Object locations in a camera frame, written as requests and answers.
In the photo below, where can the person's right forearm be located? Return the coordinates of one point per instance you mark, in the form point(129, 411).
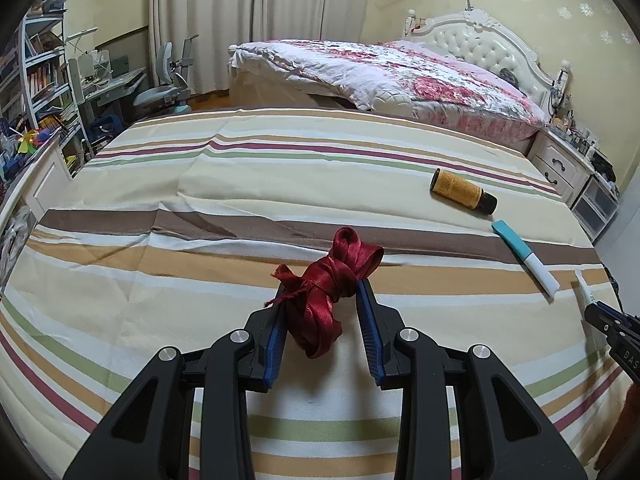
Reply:
point(625, 420)

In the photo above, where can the small white tube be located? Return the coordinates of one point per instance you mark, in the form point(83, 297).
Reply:
point(584, 287)

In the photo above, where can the pile of colourful toys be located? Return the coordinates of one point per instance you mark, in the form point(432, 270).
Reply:
point(27, 147)

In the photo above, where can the white upholstered bed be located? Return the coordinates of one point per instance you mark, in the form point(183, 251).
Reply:
point(480, 42)

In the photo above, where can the dark red ribbon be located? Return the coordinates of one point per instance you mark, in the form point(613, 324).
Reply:
point(325, 290)

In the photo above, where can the white nightstand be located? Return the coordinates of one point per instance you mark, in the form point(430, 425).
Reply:
point(560, 165)

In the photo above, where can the striped bed sheet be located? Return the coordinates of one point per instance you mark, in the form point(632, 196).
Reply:
point(200, 240)

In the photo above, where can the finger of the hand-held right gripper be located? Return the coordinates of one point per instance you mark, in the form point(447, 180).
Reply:
point(605, 317)
point(632, 320)

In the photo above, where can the amber bottle with orange label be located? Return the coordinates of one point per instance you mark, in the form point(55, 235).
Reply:
point(457, 189)

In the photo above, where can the dark cloth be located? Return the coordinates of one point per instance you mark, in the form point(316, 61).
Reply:
point(511, 76)

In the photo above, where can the black bag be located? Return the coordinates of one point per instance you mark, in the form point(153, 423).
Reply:
point(602, 167)

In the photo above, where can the grey desk chair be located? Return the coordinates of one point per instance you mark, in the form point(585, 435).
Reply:
point(162, 92)

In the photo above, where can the plastic drawer unit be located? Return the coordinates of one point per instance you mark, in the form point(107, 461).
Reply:
point(595, 207)

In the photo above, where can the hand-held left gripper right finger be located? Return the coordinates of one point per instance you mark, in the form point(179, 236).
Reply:
point(371, 340)

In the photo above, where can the beige curtain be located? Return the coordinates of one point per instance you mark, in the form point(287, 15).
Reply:
point(260, 10)

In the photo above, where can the grey study desk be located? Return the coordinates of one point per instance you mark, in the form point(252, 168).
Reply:
point(112, 85)

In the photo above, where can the teal and white tube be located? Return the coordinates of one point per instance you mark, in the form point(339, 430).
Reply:
point(525, 255)

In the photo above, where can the white wooden bed rail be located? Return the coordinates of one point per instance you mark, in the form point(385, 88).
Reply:
point(40, 180)

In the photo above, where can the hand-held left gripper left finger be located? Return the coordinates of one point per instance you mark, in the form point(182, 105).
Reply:
point(274, 355)

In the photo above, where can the clutter of small bottles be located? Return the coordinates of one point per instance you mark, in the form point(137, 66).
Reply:
point(572, 132)

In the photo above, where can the white bookshelf with books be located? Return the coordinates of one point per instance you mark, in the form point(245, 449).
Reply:
point(45, 75)

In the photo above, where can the blue stool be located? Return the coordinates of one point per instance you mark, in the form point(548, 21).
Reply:
point(106, 127)

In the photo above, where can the floral quilt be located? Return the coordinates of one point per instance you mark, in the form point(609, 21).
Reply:
point(400, 75)

